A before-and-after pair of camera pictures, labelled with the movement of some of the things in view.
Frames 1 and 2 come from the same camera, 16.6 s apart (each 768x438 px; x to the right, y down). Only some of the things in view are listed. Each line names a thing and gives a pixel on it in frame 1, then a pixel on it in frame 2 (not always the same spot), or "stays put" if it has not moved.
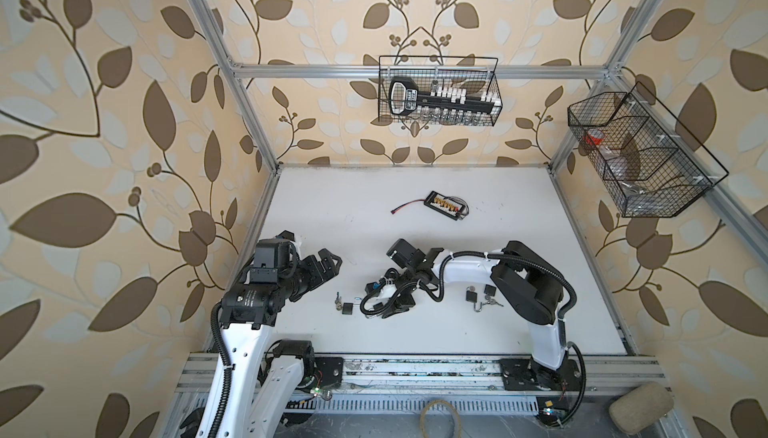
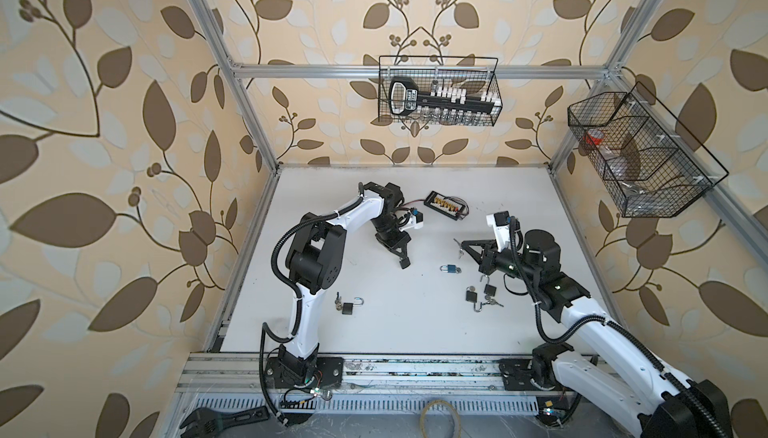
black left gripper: (318, 276) -> (395, 245)
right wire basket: (647, 161) stays put
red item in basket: (594, 137) stays put
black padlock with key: (347, 308) stays put
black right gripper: (396, 304) -> (486, 256)
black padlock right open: (471, 296) stays put
